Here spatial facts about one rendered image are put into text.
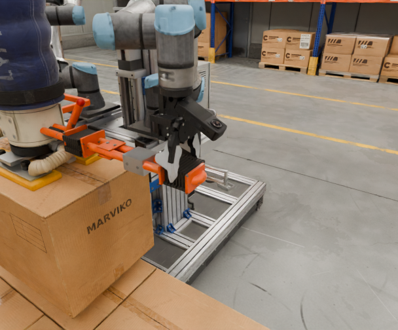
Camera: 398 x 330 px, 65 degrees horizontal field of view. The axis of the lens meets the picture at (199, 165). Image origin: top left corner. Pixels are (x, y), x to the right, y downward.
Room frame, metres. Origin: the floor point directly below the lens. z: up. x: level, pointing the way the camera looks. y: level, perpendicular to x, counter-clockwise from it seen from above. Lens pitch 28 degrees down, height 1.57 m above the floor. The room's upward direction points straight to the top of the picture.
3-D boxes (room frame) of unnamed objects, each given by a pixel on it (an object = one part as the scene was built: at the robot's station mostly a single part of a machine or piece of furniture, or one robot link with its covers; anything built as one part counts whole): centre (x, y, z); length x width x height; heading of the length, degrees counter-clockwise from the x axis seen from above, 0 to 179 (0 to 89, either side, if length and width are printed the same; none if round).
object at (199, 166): (0.65, 0.04, 1.20); 0.08 x 0.07 x 0.05; 57
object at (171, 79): (0.66, 0.05, 1.42); 0.08 x 0.08 x 0.05
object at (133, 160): (0.73, 0.15, 1.19); 0.07 x 0.07 x 0.04; 57
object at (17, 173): (0.90, 0.60, 1.10); 0.34 x 0.10 x 0.05; 57
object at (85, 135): (0.85, 0.33, 1.20); 0.10 x 0.08 x 0.06; 147
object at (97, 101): (1.70, 0.60, 1.09); 0.15 x 0.15 x 0.10
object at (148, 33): (0.77, 0.07, 1.50); 0.11 x 0.11 x 0.08; 0
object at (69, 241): (0.98, 0.54, 0.87); 0.60 x 0.40 x 0.40; 58
